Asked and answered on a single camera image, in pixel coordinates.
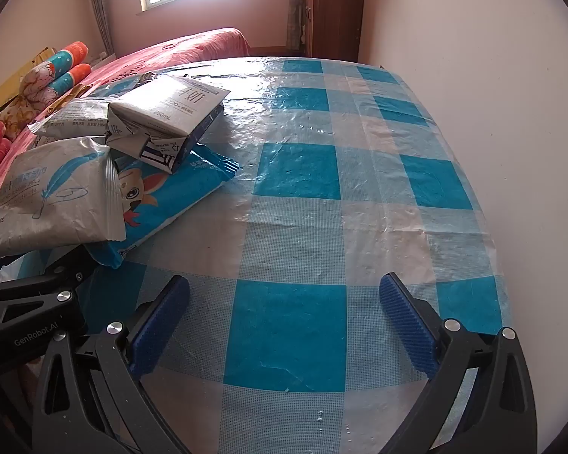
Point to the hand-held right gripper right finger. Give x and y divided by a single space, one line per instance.
407 326

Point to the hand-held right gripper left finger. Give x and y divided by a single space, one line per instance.
158 326

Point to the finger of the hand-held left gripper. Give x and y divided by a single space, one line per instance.
52 280

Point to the grey wet wipes packet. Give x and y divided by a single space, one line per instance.
52 189

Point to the blue cartoon snack bag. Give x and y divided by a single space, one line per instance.
175 198

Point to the silver foil packet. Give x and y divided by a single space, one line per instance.
71 118

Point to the white milk carton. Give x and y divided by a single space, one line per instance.
170 108

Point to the floral pillow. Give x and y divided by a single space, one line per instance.
16 116

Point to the yellow star print headboard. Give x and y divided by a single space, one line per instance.
4 90

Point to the cartoon print folded quilt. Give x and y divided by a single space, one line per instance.
61 71

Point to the pink bed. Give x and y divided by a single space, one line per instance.
170 52

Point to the grey checked curtain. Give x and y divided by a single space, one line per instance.
99 4
296 14

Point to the brown wooden cabinet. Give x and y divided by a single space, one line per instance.
336 9

